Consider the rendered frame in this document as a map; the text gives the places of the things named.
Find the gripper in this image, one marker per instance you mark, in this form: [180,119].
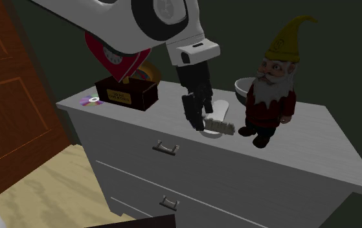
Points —
[193,77]

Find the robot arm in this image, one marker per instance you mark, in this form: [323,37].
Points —
[127,22]

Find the white scrub brush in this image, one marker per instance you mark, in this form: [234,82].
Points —
[220,109]

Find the white bowl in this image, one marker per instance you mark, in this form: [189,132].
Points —
[242,88]

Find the yellow patterned bowl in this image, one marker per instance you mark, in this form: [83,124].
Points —
[152,74]

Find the garden gnome figure yellow hat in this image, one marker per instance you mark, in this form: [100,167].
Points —
[270,104]

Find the red heart trophy dark base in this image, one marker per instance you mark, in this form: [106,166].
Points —
[130,94]

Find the white chest of drawers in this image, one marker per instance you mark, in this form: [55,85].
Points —
[262,176]

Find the compact disc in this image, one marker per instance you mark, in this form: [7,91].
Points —
[87,101]

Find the brown wooden door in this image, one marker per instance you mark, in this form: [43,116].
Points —
[10,110]

